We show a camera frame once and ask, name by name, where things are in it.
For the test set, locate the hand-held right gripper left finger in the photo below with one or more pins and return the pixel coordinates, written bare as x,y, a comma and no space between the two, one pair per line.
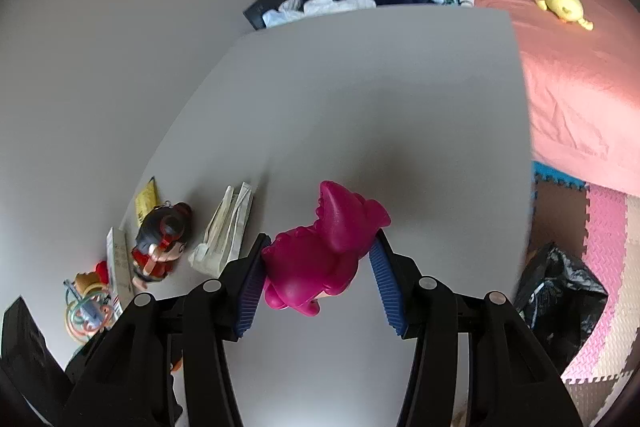
247,302

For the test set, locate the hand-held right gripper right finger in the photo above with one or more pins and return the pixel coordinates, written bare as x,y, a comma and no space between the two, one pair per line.
387,292

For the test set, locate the magenta dinosaur toy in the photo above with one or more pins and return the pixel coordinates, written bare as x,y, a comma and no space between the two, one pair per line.
320,267

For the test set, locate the black plastic bag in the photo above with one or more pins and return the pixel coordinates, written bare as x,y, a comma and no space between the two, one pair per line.
555,307

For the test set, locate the white paper bag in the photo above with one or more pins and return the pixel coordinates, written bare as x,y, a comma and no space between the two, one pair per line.
220,237

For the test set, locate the black-haired doll in red dress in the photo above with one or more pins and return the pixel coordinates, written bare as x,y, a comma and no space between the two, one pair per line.
162,237

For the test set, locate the red ball toy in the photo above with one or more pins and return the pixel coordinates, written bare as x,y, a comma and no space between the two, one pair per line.
102,273

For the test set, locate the white carton box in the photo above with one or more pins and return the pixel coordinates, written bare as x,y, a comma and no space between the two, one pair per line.
119,262

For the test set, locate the yellow packet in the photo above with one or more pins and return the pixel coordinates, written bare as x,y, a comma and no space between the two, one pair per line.
146,202

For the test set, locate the bed with pink sheet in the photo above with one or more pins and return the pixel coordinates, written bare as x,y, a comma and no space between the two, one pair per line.
575,82

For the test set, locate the white cloth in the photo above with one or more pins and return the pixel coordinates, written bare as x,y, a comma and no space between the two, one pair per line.
325,4

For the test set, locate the black box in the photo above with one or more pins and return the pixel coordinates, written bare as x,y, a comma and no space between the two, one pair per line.
265,4

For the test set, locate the yellow plush toy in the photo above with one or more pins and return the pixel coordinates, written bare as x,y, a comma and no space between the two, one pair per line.
562,4

